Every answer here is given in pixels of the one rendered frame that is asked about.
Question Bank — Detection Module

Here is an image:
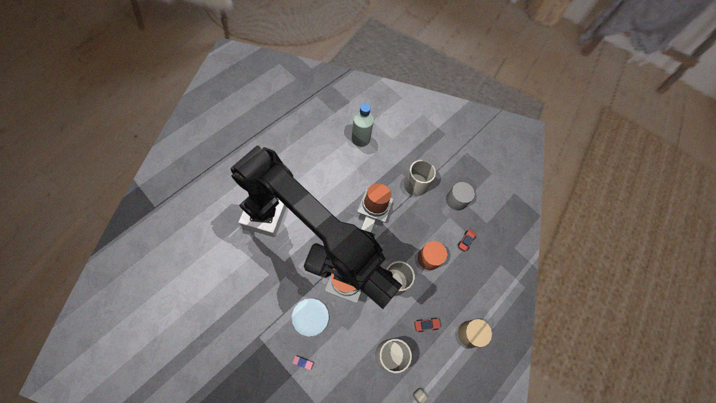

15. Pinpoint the white balance beam with square end pans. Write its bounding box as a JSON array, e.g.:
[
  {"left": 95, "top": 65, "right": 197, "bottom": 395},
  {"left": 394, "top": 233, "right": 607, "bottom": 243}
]
[{"left": 325, "top": 189, "right": 393, "bottom": 303}]

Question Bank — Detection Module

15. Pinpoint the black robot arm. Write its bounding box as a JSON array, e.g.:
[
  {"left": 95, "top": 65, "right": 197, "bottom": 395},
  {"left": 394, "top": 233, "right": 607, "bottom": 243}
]
[{"left": 230, "top": 146, "right": 402, "bottom": 309}]

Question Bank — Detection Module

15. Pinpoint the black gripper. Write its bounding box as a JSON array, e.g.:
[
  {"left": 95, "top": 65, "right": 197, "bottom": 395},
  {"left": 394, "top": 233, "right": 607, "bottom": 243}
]
[{"left": 304, "top": 243, "right": 351, "bottom": 285}]

